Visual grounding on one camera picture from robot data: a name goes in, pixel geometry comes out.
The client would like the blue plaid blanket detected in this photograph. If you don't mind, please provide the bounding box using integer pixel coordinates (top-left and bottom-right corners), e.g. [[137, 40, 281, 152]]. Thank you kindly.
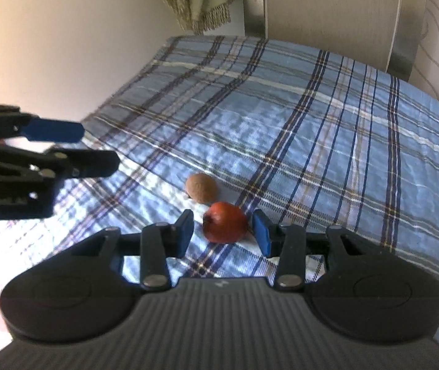
[[0, 35, 439, 355]]

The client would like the beige headboard panel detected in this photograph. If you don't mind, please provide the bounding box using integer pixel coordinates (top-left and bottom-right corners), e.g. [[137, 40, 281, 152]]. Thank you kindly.
[[243, 0, 424, 83]]

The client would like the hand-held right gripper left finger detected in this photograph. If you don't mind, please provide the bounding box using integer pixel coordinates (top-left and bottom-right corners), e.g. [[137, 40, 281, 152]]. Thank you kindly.
[[48, 209, 196, 290]]

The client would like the small red pomegranate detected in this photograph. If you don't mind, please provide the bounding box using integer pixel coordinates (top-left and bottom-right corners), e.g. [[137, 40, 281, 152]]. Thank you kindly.
[[203, 201, 248, 245]]

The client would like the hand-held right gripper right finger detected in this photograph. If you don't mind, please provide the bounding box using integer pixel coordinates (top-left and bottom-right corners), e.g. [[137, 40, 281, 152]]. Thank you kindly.
[[252, 209, 394, 291]]

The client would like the brown kiwi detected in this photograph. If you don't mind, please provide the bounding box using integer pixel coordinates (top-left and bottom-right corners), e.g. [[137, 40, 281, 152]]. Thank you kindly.
[[185, 173, 218, 204]]

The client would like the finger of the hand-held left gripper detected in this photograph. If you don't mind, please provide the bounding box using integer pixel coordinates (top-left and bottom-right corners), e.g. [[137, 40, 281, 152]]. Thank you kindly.
[[0, 104, 86, 143], [0, 148, 121, 221]]

